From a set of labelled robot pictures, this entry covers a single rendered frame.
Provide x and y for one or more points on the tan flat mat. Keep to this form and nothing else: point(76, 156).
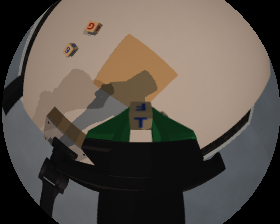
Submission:
point(134, 73)

